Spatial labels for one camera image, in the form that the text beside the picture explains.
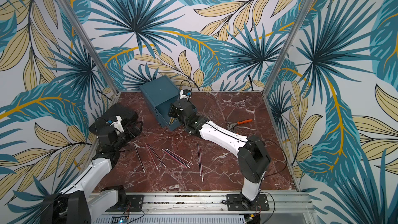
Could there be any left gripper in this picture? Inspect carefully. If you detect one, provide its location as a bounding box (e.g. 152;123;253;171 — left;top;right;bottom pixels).
113;121;143;150

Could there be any teal top drawer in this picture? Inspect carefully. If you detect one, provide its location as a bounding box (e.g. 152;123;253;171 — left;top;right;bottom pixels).
155;95;182;131

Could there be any black pencil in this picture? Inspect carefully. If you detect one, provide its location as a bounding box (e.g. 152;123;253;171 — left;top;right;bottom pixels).
197;144;203;178
134;144;146;173
149;145;166;168
164;150;190;168

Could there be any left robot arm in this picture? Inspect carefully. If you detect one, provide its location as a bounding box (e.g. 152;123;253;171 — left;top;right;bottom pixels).
39;112;143;224

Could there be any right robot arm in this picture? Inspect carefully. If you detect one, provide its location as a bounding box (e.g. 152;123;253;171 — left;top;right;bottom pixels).
168;89;271;205

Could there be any teal three-drawer cabinet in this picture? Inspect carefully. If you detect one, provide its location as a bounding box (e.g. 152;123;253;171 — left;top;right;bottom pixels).
140;76;179;128

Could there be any black cloth cover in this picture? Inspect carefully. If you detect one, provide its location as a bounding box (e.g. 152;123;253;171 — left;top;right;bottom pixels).
89;103;138;136

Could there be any green circuit board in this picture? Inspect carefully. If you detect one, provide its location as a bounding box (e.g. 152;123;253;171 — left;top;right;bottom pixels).
110;216;129;224

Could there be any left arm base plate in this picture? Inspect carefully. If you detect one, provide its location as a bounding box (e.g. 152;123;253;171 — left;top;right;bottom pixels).
120;195;144;213

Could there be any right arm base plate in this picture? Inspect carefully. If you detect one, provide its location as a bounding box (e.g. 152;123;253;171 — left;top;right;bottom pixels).
222;194;270;212

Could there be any aluminium front rail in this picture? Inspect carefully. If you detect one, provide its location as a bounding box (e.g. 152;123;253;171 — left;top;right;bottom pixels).
92;190;320;224

